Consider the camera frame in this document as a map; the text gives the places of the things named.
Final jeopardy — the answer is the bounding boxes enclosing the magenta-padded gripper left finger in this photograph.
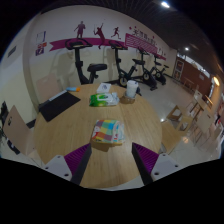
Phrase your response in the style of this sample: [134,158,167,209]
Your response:
[42,143,93,186]

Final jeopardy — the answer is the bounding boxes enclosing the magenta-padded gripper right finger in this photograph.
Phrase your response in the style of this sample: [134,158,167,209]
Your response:
[131,142,183,186]

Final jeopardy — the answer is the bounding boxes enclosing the group of wooden chairs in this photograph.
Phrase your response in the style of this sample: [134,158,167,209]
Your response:
[161,88,224,154]

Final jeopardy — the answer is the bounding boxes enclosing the light wooden chair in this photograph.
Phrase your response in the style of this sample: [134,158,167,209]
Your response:
[35,73,64,104]
[2,104,36,156]

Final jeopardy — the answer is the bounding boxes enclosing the black flat mat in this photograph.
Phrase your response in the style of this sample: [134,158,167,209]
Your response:
[38,91,82,123]

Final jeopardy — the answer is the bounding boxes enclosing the brown cardboard cup holder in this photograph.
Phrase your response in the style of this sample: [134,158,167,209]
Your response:
[119,94,136,105]

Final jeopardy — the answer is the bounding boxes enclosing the blue marker with orange cap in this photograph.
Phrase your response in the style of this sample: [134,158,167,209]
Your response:
[65,86,81,93]

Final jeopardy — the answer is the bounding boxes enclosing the green wet wipes pack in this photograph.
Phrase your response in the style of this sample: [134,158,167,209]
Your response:
[89,92,120,108]

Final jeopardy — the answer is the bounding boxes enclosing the white tissue pack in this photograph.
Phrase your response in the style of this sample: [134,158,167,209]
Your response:
[96,82,112,95]

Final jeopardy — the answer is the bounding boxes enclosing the ceiling lights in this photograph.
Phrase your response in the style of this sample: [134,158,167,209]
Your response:
[160,1,190,52]

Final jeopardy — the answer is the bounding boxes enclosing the magenta wall decal banner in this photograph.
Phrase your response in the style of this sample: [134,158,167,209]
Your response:
[49,20,168,61]

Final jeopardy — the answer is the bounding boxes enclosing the wall poster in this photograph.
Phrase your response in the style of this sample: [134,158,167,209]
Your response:
[35,30,47,57]

